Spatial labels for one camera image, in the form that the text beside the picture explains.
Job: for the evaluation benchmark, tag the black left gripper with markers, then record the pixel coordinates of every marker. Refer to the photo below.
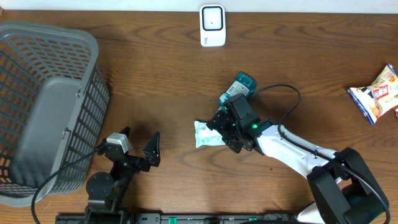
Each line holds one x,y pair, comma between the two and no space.
153,159

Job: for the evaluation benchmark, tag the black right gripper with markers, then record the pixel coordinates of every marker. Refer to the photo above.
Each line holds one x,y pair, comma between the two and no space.
217,122

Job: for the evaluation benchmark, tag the green wet wipes pack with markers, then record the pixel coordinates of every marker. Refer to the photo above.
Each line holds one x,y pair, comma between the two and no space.
206,137

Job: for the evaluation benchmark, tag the teal mouthwash bottle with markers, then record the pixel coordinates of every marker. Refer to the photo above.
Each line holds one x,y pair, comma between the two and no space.
243,84

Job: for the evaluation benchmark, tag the large snack bag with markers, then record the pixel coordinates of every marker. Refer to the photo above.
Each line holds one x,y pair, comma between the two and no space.
378,98

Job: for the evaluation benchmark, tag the orange chocolate bar wrapper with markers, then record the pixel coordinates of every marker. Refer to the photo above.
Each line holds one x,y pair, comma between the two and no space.
396,111

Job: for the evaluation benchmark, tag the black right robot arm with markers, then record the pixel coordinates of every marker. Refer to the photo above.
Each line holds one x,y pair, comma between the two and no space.
343,187

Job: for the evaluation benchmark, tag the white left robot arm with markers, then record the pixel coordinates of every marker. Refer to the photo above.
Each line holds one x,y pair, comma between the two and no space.
106,190

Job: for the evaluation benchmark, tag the grey plastic shopping basket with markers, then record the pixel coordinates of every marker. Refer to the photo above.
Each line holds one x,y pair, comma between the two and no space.
53,103

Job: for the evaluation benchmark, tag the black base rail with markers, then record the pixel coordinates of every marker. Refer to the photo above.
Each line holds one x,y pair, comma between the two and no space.
156,218

